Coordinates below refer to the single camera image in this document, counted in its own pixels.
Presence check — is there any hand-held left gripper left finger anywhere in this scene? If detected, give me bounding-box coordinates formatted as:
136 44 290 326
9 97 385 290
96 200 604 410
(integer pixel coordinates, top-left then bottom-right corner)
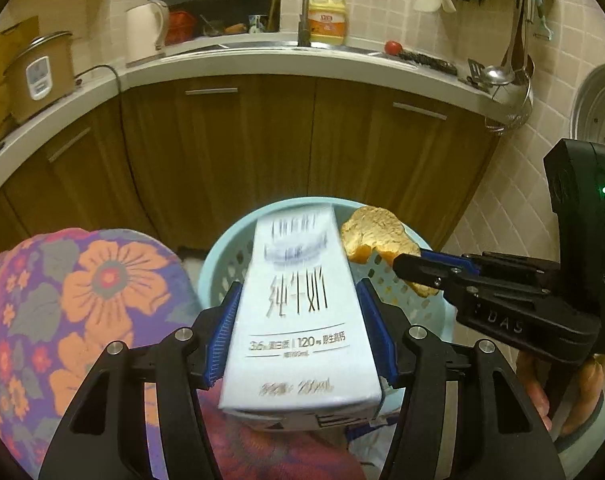
38 282 243 480

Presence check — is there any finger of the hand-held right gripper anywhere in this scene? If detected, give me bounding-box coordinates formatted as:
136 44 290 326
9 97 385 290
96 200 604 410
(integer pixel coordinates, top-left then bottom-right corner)
392 254 463 291
419 250 478 273

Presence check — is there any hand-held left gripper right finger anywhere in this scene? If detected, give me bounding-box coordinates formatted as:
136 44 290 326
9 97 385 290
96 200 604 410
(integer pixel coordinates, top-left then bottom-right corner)
357 280 567 480

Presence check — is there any light blue plastic basket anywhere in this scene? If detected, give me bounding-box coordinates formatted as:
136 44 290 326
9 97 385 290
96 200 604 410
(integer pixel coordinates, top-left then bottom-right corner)
199 196 457 413

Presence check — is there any white milk carton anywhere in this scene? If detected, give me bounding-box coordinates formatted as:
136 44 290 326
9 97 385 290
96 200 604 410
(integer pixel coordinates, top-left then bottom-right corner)
217 205 384 433

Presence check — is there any person's right hand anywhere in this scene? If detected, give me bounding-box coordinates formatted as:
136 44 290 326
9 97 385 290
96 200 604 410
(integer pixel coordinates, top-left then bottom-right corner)
516 350 605 436

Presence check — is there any white blue plastic bag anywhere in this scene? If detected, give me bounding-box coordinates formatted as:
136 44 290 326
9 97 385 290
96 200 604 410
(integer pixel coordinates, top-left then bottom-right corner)
349 410 403 466

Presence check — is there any round metal steamer tray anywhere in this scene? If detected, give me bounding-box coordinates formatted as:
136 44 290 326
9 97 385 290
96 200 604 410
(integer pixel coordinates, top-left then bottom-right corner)
567 62 605 321

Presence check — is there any floral purple tablecloth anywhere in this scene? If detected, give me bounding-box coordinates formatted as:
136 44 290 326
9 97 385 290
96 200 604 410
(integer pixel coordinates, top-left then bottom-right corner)
0 227 363 480

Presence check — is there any metal ladle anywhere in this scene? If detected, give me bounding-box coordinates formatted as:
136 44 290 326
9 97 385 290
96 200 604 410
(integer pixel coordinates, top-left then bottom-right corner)
483 0 535 86

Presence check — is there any slotted metal spatula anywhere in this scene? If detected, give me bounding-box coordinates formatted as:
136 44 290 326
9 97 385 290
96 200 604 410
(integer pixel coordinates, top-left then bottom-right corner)
466 58 488 92

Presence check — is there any wooden kitchen cabinet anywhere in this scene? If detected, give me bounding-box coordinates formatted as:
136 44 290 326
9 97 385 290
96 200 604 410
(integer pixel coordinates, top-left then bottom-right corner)
0 72 503 261

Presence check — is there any black scrubbing brush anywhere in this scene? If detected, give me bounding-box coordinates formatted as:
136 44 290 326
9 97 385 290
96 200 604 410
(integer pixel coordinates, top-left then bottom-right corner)
397 50 458 77

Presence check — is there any yellow detergent bottle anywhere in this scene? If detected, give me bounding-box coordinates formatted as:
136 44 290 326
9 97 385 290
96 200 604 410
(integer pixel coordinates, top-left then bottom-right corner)
308 0 349 47

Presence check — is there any steel kitchen sink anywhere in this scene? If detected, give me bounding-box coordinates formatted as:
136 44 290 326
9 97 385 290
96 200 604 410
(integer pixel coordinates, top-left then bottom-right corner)
182 40 383 56

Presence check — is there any metal kitchen faucet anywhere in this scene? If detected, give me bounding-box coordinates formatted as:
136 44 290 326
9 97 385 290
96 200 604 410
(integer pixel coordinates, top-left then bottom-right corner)
253 0 311 47

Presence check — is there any red plastic container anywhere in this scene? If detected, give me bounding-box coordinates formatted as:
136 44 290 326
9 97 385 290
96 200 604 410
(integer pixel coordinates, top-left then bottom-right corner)
166 10 198 45

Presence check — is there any white electric kettle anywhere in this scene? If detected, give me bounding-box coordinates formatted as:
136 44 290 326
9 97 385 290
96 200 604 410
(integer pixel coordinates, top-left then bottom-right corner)
126 0 170 68

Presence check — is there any brown rice cooker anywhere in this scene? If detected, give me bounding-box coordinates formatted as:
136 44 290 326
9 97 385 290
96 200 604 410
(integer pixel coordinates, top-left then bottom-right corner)
1 31 78 126

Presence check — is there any wooden cutting board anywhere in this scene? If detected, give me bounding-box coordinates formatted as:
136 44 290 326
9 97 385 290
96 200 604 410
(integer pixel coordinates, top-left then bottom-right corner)
0 15 40 141

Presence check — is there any blue handled peeler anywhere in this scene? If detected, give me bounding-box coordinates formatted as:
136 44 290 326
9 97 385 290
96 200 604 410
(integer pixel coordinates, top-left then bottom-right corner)
529 0 553 41

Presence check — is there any black power cable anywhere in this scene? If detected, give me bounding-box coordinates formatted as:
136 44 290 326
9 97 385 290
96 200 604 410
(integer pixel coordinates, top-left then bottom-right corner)
75 64 123 96

